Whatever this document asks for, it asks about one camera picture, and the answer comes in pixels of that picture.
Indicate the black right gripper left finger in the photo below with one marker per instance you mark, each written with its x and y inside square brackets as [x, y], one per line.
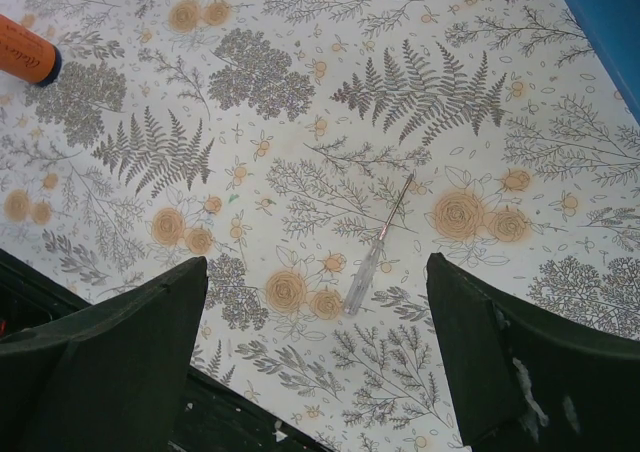
[108, 377]

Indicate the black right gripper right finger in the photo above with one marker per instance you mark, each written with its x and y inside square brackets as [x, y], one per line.
[525, 379]

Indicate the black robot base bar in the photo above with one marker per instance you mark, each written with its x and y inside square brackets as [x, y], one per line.
[211, 416]

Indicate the floral patterned table mat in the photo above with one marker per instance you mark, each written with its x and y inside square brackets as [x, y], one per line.
[273, 137]

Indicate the orange cylindrical tube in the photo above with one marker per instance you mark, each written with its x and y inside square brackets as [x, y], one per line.
[27, 56]

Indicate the blue shelf unit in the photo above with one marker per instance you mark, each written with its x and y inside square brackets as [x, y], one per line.
[612, 28]

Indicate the clear handle screwdriver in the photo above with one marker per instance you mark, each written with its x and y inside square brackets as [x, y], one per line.
[364, 276]

